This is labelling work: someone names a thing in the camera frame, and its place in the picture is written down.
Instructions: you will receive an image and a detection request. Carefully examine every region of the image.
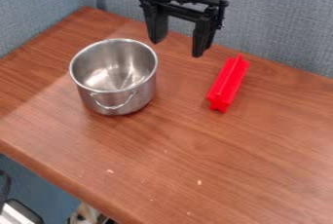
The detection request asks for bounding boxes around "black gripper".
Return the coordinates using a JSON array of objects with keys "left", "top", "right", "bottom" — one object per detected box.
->
[{"left": 142, "top": 0, "right": 229, "bottom": 57}]

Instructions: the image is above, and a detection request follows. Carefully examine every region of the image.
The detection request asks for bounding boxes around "red plastic block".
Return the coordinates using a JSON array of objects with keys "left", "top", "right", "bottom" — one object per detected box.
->
[{"left": 207, "top": 56, "right": 250, "bottom": 113}]

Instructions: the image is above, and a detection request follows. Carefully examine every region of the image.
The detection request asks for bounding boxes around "metal pot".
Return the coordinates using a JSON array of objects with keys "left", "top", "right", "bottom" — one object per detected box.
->
[{"left": 70, "top": 38, "right": 159, "bottom": 116}]

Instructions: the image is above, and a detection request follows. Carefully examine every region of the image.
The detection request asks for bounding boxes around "white object under table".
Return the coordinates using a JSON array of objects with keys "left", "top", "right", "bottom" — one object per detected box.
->
[{"left": 66, "top": 203, "right": 108, "bottom": 224}]

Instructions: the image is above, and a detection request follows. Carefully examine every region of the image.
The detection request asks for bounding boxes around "grey box under table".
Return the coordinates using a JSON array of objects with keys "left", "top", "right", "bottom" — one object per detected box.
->
[{"left": 0, "top": 199, "right": 44, "bottom": 224}]

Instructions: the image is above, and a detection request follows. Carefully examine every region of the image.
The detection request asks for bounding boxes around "black cable loop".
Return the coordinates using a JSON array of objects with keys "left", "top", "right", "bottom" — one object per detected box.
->
[{"left": 0, "top": 168, "right": 13, "bottom": 214}]

